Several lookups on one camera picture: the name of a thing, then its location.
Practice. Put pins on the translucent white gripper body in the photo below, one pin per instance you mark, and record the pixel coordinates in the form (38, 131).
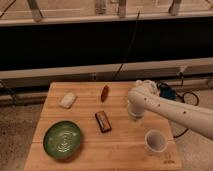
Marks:
(135, 116)

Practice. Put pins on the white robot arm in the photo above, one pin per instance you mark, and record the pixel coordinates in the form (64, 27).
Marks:
(198, 119)

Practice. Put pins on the white plastic bottle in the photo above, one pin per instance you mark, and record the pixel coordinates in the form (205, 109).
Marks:
(148, 84)

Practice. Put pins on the small red-brown toy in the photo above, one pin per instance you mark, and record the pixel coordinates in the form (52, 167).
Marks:
(104, 93)

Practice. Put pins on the dark brown rectangular box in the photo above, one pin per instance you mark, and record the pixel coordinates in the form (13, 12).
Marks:
(103, 121)

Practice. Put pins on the white paper cup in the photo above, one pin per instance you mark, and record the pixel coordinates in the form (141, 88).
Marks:
(155, 142)

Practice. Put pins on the green glass plate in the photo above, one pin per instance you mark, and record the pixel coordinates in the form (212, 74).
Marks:
(62, 140)

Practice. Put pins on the black horizontal rail panel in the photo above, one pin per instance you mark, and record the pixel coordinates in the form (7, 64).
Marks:
(83, 44)

